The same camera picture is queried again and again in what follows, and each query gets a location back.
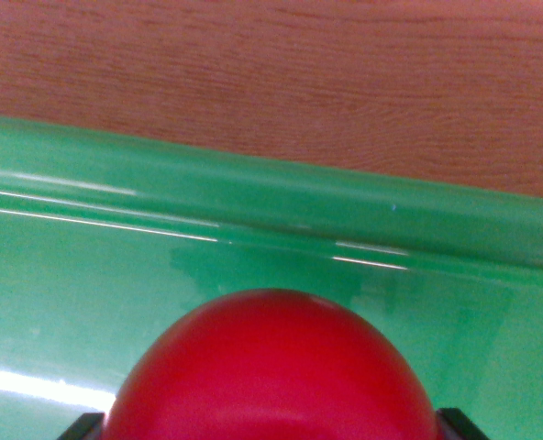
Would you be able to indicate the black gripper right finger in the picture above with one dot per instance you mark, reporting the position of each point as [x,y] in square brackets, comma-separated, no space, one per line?
[457,426]

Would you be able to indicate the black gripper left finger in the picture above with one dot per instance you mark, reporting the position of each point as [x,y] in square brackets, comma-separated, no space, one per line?
[84,428]

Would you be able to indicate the red toy apple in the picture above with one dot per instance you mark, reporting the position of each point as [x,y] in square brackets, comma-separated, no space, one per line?
[271,376]

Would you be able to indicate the green plastic bin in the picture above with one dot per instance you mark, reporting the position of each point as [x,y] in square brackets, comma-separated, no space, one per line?
[69,284]

